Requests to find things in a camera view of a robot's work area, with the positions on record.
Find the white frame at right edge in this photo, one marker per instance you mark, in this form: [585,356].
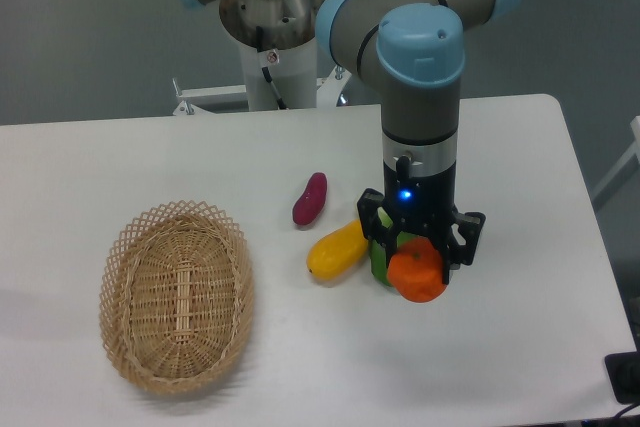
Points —
[620,172]

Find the black device at table corner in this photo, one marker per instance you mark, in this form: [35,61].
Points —
[623,373]

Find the yellow toy mango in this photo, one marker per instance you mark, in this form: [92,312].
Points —
[337,252]

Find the woven wicker oval basket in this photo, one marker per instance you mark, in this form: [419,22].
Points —
[177,297]

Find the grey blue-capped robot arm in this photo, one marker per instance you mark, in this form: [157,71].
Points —
[411,53]

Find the orange toy fruit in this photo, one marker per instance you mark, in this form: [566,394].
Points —
[416,271]

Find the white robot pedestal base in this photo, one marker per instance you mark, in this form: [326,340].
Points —
[278,53]

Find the purple toy sweet potato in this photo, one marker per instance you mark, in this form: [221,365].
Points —
[311,202]

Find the green toy bok choy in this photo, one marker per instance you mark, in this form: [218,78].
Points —
[377,253]

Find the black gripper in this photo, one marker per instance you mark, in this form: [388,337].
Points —
[422,206]

